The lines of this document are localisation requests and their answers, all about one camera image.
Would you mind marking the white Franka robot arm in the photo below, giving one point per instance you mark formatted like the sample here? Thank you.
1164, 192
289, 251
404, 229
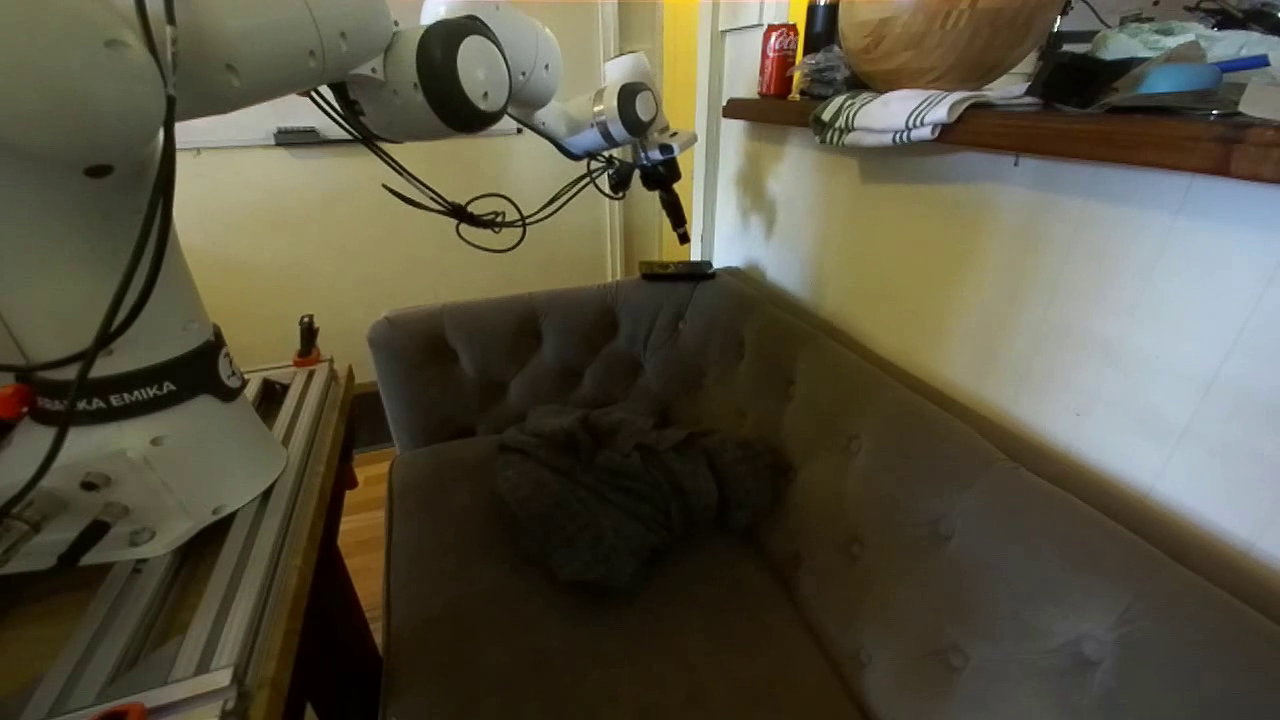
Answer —
94, 203

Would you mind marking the dark wooden counter top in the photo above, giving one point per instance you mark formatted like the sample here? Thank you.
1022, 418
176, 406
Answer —
1134, 140

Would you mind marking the black tray with blue lid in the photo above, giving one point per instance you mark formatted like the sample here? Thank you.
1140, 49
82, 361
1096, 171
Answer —
1174, 82

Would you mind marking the small red clip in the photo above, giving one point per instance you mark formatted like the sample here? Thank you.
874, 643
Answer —
13, 406

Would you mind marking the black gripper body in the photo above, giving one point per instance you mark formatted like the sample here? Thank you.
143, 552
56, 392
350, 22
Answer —
641, 171

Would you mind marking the small orange clamp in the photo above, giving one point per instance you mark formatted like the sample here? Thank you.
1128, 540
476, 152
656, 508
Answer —
308, 342

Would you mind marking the aluminium frame robot table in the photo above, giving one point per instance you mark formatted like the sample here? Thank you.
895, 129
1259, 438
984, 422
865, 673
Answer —
253, 561

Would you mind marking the black remote control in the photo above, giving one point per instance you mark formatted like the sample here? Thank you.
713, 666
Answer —
677, 270

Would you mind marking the green striped white towel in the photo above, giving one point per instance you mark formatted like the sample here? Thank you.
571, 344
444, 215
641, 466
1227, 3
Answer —
895, 118

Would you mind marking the dark grey crumpled blanket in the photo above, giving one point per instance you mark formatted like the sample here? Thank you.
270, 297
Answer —
613, 492

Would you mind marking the black bottle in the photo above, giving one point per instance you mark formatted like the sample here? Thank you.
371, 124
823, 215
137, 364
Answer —
823, 24

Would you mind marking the brown tufted sofa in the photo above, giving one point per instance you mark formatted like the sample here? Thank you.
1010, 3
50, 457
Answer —
934, 534

